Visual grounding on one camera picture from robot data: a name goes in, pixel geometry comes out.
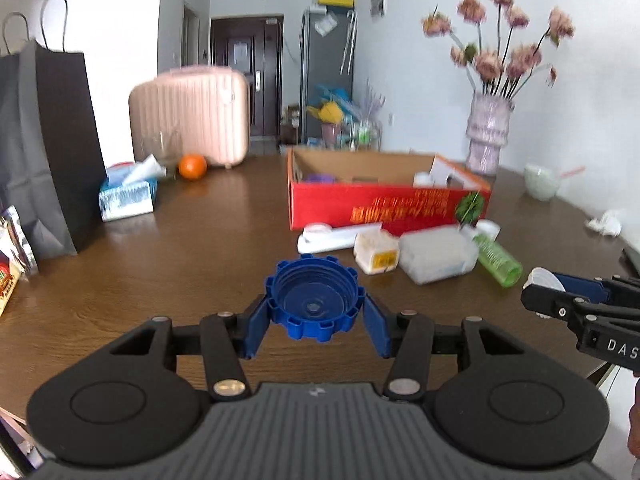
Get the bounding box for white round lid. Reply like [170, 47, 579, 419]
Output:
[521, 268, 570, 321]

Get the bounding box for translucent white plastic box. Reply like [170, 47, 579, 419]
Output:
[399, 226, 478, 285]

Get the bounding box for small white yellow container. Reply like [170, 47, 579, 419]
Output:
[354, 230, 400, 275]

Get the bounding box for green spray bottle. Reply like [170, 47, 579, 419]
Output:
[462, 226, 523, 288]

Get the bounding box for blue gear-shaped lid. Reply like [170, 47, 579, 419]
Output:
[265, 255, 366, 342]

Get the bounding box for small white ribbed cap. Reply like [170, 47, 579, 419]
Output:
[475, 219, 501, 240]

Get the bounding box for white red handled scoop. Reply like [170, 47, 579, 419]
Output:
[297, 223, 382, 255]

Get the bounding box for person's right hand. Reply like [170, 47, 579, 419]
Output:
[627, 373, 640, 458]

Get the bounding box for crumpled white tissue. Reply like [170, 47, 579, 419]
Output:
[585, 210, 623, 237]

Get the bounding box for pale green bowl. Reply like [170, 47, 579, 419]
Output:
[524, 164, 561, 202]

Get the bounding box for pink spoon in bowl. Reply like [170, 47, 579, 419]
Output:
[559, 166, 586, 180]

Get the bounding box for red cardboard box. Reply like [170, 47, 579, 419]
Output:
[286, 146, 491, 235]

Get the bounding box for orange fruit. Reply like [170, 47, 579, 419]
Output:
[178, 154, 208, 181]

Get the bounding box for blue tissue pack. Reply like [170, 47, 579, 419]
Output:
[99, 155, 166, 222]

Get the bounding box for pink ceramic vase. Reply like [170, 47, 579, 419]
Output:
[465, 92, 514, 177]

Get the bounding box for clear drinking glass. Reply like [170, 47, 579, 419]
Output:
[142, 131, 182, 179]

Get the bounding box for snack packets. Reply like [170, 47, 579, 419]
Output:
[0, 206, 39, 313]

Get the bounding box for storage cart with clutter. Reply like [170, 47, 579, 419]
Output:
[278, 82, 386, 152]

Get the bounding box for pink suitcase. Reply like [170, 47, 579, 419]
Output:
[128, 65, 250, 168]

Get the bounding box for dried pink flowers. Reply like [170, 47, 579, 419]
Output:
[421, 0, 576, 103]

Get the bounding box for black paper bag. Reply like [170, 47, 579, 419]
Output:
[0, 0, 109, 260]

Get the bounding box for dark entrance door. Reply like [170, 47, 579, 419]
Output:
[209, 15, 283, 140]

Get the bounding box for grey refrigerator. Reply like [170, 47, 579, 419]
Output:
[299, 6, 357, 144]

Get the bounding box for yellow box on refrigerator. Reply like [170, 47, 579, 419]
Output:
[318, 0, 355, 9]

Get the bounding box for wall picture frame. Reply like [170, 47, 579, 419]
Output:
[370, 0, 387, 18]

